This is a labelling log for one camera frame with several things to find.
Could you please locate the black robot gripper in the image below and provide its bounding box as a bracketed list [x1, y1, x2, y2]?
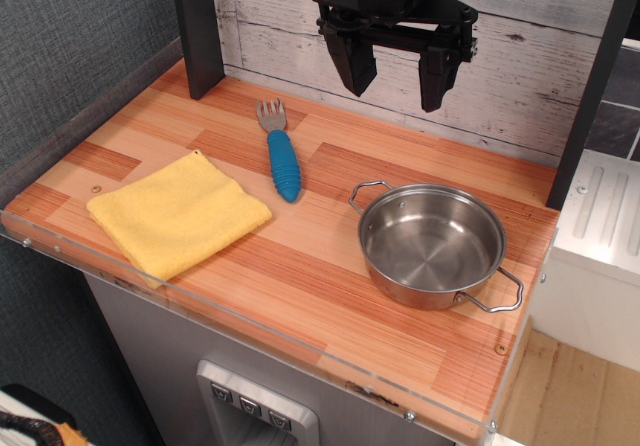
[313, 0, 478, 113]

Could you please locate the blue handled metal fork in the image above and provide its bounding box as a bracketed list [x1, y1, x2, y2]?
[256, 98, 302, 203]

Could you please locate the yellow folded cloth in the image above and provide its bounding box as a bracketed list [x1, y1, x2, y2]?
[87, 150, 272, 289]

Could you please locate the stainless steel pot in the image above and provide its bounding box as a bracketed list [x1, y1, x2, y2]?
[355, 183, 525, 313]

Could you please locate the clear acrylic edge guard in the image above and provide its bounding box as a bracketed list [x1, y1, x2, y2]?
[1, 212, 496, 445]

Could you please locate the silver dispenser panel with buttons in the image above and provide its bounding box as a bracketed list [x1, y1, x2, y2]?
[197, 360, 320, 445]

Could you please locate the orange object bottom left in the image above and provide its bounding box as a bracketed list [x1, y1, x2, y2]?
[44, 422, 92, 446]

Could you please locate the dark left support post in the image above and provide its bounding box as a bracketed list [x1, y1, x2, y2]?
[174, 0, 225, 100]

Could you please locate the dark support post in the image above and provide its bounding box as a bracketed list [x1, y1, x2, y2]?
[174, 0, 225, 100]
[546, 0, 637, 210]

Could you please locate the dark right support post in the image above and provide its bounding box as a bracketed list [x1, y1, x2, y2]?
[546, 0, 637, 210]

